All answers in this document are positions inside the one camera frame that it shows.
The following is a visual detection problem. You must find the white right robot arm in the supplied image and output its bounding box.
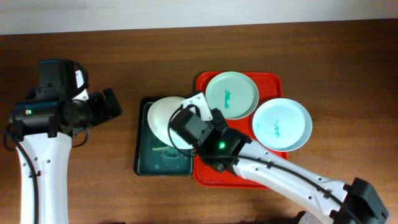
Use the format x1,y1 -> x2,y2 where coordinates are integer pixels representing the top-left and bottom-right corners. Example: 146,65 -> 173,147
167,91 -> 389,223

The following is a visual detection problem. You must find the mint green plate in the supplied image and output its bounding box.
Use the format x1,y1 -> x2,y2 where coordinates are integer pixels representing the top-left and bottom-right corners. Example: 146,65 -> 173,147
205,72 -> 259,119

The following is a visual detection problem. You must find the white plate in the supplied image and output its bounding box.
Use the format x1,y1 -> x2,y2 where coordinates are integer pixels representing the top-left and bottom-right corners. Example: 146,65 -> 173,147
147,96 -> 184,147

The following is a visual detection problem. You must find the red plastic tray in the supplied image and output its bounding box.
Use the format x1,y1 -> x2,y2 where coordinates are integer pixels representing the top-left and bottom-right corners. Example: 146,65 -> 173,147
193,71 -> 282,190

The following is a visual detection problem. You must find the light blue plate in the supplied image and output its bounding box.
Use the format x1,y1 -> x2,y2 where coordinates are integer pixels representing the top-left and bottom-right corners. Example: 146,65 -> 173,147
252,98 -> 313,152

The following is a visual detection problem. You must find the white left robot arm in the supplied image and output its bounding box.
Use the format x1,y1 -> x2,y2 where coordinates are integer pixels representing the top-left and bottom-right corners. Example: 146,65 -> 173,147
6,59 -> 123,223

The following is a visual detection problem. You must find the dark green water tray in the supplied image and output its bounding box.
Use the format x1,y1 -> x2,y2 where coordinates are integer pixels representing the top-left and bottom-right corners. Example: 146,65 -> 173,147
133,97 -> 193,176

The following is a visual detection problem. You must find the yellow green sponge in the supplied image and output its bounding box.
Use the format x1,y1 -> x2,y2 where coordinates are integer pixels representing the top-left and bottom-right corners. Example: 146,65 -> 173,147
152,146 -> 185,159

